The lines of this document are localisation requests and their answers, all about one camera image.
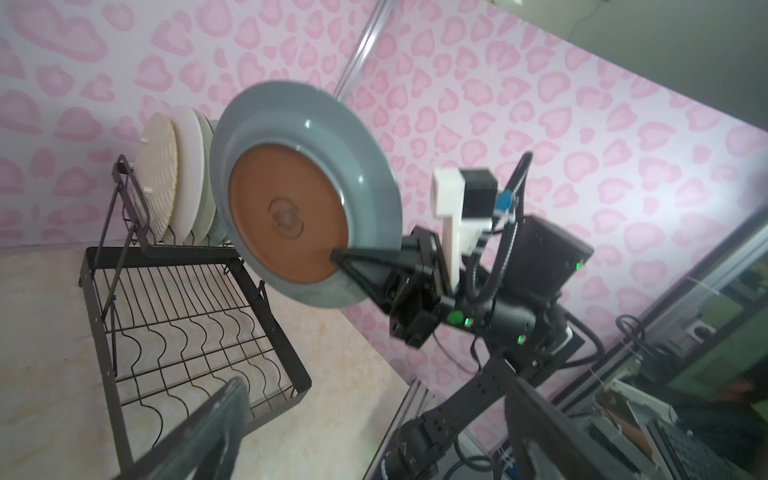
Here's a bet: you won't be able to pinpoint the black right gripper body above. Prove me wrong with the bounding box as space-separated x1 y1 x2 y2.
388 227 454 348

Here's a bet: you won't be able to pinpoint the white plate floral sprigs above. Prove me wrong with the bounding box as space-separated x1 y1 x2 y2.
189 109 216 245

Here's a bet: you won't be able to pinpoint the light blue flower plate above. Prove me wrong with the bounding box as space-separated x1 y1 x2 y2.
203 116 226 247

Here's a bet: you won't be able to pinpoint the orange woven round plate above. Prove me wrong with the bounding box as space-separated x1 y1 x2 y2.
133 113 178 243

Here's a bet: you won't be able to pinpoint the white plate dark rings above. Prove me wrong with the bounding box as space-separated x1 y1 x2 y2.
169 105 206 244

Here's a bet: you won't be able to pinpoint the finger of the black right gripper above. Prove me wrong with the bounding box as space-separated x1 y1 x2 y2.
330 248 420 306

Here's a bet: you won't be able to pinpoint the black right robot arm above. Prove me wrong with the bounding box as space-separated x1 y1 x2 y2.
331 215 608 479

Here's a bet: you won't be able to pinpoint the aluminium front rail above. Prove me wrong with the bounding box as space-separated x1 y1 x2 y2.
362 377 481 480

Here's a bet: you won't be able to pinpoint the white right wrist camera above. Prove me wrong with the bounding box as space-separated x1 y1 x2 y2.
431 167 498 292

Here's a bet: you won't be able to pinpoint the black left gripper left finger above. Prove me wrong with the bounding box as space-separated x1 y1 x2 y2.
118 378 250 479

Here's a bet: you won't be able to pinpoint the teal green round plate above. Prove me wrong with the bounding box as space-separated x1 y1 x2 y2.
209 81 403 309

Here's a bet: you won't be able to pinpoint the black wire dish rack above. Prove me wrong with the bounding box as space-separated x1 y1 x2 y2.
79 157 312 469

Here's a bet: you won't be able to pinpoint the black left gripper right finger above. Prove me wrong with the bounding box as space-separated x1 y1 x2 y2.
503 378 635 479

